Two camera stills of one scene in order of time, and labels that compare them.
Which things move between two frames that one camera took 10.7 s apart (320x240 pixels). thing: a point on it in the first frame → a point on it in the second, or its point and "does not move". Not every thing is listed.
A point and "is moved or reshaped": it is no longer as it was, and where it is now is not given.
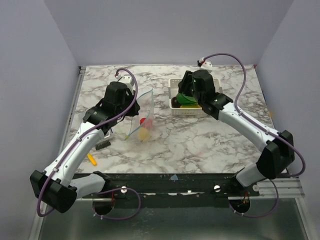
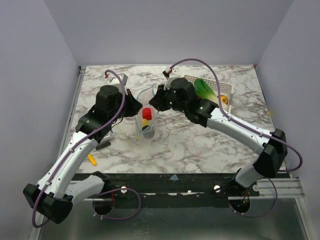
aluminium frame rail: (81, 70) does not move
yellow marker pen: (91, 159) does not move
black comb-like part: (102, 145) does not move
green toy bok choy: (184, 99) is moved or reshaped
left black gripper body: (130, 98) does not move
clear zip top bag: (142, 123) is moved or reshaped
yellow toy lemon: (143, 134) → (145, 122)
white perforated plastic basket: (173, 85) is moved or reshaped
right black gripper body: (185, 83) → (161, 97)
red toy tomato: (146, 123) → (146, 113)
